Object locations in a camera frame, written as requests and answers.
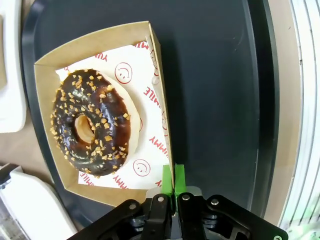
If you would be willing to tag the white display case base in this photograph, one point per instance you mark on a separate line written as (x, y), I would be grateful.
(12, 87)
(32, 207)

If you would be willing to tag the brown cardboard donut box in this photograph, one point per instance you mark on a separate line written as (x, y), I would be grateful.
(45, 100)

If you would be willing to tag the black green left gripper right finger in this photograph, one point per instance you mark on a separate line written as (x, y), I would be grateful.
(192, 215)

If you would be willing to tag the black plastic serving tray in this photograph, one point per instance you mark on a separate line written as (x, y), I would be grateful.
(215, 87)

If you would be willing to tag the chocolate donut with nut bits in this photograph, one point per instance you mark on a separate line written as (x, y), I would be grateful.
(87, 120)

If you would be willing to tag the grey striped mat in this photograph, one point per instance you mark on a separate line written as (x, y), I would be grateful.
(305, 125)

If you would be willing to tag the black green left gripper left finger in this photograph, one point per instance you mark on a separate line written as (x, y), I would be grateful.
(157, 215)

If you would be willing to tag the white red printed paper liner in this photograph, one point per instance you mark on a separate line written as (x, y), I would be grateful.
(147, 105)

